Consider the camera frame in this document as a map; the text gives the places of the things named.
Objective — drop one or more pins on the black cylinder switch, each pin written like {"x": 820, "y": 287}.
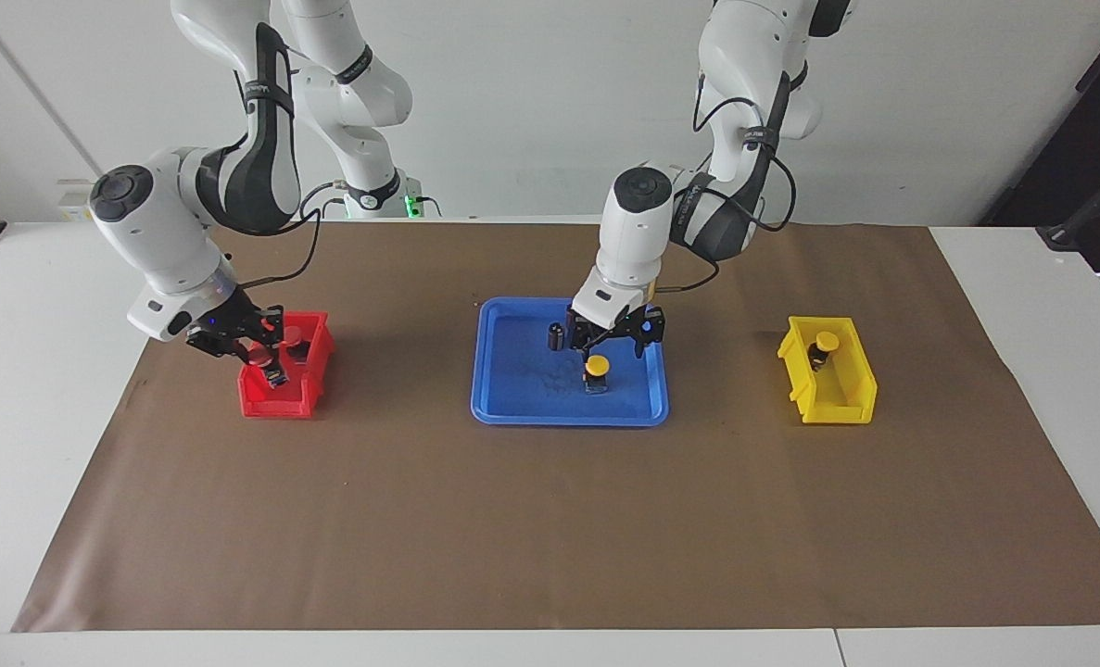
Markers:
{"x": 556, "y": 337}

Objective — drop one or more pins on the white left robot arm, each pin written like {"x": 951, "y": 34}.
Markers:
{"x": 633, "y": 232}

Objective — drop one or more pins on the red plastic bin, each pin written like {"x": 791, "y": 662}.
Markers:
{"x": 276, "y": 406}

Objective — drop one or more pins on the red push button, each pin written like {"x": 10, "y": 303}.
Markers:
{"x": 260, "y": 357}
{"x": 297, "y": 351}

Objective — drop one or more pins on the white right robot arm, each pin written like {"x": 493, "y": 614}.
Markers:
{"x": 156, "y": 232}

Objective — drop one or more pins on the yellow push button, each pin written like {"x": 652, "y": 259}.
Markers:
{"x": 597, "y": 368}
{"x": 826, "y": 341}

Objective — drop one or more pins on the brown paper mat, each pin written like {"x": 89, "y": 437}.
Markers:
{"x": 550, "y": 528}

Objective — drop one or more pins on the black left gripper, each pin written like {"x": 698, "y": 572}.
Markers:
{"x": 619, "y": 329}

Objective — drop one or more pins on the white box with yellow label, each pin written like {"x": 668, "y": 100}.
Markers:
{"x": 72, "y": 199}

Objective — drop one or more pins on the black stand pole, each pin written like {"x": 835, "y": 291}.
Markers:
{"x": 1073, "y": 229}

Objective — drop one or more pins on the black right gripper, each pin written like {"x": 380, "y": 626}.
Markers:
{"x": 234, "y": 326}

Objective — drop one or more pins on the yellow plastic bin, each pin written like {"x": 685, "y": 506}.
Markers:
{"x": 837, "y": 412}

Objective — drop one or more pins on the blue plastic tray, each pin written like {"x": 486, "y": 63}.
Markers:
{"x": 522, "y": 408}

